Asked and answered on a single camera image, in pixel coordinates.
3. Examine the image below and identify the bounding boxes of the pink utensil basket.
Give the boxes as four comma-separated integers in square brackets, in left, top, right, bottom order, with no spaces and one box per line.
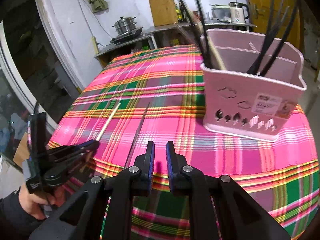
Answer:
[200,29,307,142]

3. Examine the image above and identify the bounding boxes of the light wooden chopstick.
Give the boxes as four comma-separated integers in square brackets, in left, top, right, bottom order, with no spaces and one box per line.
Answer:
[96,103,121,141]

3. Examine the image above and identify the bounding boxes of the white electric kettle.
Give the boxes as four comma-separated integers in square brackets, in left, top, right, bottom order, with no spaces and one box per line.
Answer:
[228,2,250,24]

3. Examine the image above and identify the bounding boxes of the low side shelf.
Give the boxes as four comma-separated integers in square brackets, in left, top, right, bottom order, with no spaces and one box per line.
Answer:
[94,34,157,68]

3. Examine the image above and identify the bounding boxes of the dark metal chopstick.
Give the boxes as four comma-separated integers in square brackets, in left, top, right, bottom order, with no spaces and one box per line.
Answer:
[124,103,150,168]

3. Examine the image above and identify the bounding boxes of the black induction cooker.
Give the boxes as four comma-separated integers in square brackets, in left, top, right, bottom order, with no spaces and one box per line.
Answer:
[110,27,143,44]

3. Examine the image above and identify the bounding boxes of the wooden cutting board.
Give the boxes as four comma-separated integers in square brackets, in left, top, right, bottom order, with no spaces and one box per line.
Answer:
[149,0,177,27]

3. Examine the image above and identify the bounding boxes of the person's left hand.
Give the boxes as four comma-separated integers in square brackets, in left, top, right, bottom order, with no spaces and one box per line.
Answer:
[18,183,65,220]

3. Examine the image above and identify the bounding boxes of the black chopstick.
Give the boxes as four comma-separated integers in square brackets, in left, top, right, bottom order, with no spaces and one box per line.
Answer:
[257,0,301,77]

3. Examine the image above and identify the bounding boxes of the stainless steel steamer pot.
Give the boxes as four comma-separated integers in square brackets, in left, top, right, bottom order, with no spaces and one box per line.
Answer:
[113,16,137,35]

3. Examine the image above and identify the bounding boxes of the steel kitchen shelf table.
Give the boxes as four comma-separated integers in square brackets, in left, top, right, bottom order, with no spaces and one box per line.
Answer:
[145,20,256,48]

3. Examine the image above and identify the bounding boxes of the yellow wooden door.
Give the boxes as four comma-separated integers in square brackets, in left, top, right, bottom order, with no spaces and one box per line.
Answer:
[243,0,304,51]

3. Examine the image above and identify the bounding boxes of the grey plastic container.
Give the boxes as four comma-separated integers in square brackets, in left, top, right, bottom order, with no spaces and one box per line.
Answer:
[210,4,231,22]

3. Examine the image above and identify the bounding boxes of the pink plaid tablecloth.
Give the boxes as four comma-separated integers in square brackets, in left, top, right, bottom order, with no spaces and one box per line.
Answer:
[48,46,319,239]

